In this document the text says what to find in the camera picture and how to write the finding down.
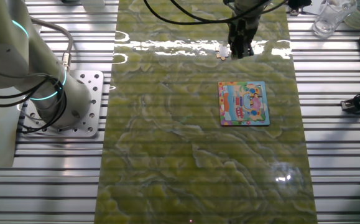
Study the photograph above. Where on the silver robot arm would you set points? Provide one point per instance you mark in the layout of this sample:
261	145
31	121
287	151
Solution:
11	46

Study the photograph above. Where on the small puzzle piece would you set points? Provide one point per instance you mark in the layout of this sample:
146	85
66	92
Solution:
222	52

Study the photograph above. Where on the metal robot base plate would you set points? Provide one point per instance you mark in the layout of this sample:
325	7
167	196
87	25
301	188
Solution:
89	124

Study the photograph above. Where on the wrist mounted camera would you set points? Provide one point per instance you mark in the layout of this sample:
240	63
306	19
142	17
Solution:
299	3

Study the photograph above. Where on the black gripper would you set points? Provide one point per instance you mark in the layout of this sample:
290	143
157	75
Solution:
243	31

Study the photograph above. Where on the green marble pattern mat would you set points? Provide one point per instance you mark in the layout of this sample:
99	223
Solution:
182	155

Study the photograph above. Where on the camera mount clamp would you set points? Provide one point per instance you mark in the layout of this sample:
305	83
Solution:
350	105

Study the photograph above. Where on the colourful bus puzzle board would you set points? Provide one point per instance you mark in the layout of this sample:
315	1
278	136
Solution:
229	105

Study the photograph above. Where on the clear glass mug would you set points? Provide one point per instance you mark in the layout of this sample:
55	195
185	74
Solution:
325	25

